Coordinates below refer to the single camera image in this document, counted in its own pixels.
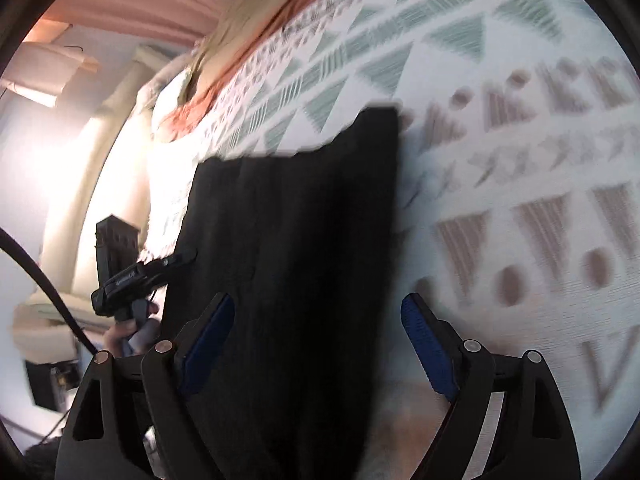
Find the black jacket with yellow patch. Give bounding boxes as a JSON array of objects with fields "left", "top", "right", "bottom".
[{"left": 162, "top": 106, "right": 400, "bottom": 479}]

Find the black cable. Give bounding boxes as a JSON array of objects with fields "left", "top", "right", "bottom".
[{"left": 0, "top": 226, "right": 99, "bottom": 356}]

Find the cream padded headboard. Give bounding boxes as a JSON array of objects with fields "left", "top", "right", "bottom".
[{"left": 39, "top": 46, "right": 169, "bottom": 336}]

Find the person's left hand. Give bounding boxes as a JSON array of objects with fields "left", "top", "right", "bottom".
[{"left": 103, "top": 299, "right": 160, "bottom": 358}]

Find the tan and rust blanket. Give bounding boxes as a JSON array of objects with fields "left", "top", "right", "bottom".
[{"left": 154, "top": 0, "right": 316, "bottom": 143}]

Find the white hanging garment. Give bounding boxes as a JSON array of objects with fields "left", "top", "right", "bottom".
[{"left": 1, "top": 42, "right": 100, "bottom": 108}]

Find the blue bedside cabinet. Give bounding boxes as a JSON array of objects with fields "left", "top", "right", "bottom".
[{"left": 24, "top": 361, "right": 80, "bottom": 413}]

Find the patterned white bedspread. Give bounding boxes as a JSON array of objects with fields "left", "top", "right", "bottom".
[{"left": 144, "top": 0, "right": 639, "bottom": 479}]

